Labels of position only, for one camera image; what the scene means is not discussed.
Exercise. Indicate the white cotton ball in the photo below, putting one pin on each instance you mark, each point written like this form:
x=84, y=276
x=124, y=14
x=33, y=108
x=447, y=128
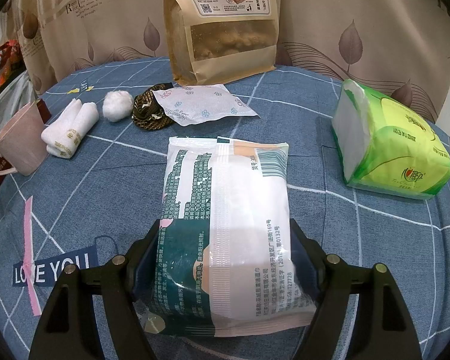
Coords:
x=118, y=105

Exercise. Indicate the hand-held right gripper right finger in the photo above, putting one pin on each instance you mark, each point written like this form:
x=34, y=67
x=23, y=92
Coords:
x=303, y=258

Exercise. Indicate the kraft paper food bag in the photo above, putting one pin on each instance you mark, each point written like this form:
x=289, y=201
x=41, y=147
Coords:
x=217, y=60

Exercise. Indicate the pink tape strip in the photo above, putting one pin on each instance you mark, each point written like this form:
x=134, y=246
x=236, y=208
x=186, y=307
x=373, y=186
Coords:
x=29, y=240

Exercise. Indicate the orange red bags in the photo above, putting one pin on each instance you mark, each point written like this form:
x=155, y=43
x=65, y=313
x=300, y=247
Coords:
x=3, y=60

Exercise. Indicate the beige leaf print curtain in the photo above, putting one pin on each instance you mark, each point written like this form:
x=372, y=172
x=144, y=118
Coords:
x=116, y=18

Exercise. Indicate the translucent plastic bag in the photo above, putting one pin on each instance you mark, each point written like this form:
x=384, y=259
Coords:
x=15, y=90

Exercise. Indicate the white floral print packet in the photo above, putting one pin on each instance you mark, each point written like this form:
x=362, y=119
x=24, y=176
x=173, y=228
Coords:
x=198, y=105

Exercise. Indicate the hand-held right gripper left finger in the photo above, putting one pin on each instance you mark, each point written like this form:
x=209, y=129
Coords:
x=137, y=270

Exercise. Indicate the pink mug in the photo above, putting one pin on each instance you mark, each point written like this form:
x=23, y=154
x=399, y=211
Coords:
x=18, y=138

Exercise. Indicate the dark patterned cloth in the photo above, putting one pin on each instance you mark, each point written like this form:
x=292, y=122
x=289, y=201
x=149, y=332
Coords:
x=146, y=112

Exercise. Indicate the blue checked tablecloth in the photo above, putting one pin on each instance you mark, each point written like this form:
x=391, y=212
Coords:
x=97, y=195

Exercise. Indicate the green tissue pack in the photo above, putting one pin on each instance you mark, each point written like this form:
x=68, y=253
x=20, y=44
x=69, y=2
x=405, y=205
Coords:
x=397, y=150

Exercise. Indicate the green white wet wipes packet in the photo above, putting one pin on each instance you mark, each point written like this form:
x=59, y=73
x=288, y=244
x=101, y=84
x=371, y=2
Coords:
x=228, y=213

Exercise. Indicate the white towel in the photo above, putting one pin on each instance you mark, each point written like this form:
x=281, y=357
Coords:
x=71, y=131

